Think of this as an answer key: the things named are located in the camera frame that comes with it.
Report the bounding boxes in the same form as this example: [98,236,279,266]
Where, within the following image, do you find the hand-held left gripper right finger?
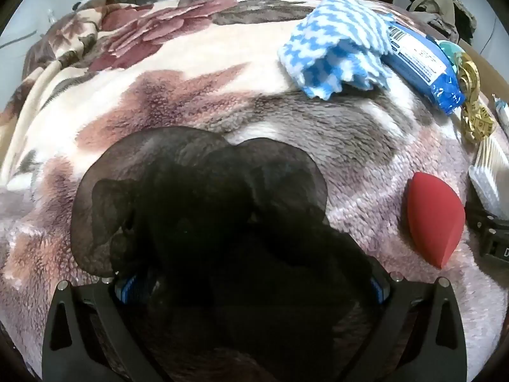
[338,271,468,382]

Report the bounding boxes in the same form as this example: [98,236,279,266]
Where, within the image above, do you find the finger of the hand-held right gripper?
[465,198,509,232]

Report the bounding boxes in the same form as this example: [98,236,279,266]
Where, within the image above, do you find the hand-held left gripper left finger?
[42,272,164,382]

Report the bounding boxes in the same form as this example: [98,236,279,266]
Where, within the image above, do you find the cotton swabs packet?
[468,137,509,217]

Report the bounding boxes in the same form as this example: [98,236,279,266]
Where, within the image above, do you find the red makeup sponge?
[406,172,466,270]

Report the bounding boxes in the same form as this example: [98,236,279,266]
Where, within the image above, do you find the black cloth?
[71,127,382,382]

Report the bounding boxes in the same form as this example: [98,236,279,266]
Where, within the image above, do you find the blue wet wipes packet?
[382,22,466,116]

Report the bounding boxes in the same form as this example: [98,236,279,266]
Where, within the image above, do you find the green face mask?
[437,40,464,58]

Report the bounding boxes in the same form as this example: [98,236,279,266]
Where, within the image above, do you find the blue white striped cloth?
[278,0,396,101]

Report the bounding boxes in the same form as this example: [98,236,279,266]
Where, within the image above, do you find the yellow measuring tape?
[453,53,496,144]

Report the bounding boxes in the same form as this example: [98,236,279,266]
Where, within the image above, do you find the floral fleece blanket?
[0,0,509,382]

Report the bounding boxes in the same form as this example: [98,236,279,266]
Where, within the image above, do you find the pile of clothes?
[406,0,477,46]

